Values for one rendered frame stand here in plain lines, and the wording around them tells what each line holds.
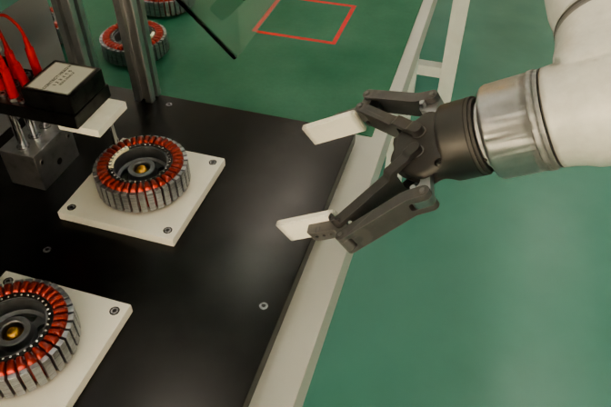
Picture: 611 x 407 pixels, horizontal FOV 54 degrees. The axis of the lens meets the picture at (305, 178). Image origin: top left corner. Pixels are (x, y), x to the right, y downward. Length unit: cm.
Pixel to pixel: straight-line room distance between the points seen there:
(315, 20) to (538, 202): 106
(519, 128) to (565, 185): 155
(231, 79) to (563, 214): 124
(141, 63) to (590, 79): 60
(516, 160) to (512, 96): 5
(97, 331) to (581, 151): 47
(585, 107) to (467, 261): 126
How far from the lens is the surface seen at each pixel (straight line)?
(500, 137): 54
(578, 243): 190
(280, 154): 81
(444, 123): 56
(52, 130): 83
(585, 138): 52
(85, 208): 76
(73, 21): 93
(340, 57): 106
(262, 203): 74
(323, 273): 69
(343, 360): 151
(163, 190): 71
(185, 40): 113
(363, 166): 83
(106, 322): 64
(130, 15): 87
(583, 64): 53
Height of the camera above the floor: 128
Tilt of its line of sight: 42 degrees down
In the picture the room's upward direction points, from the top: straight up
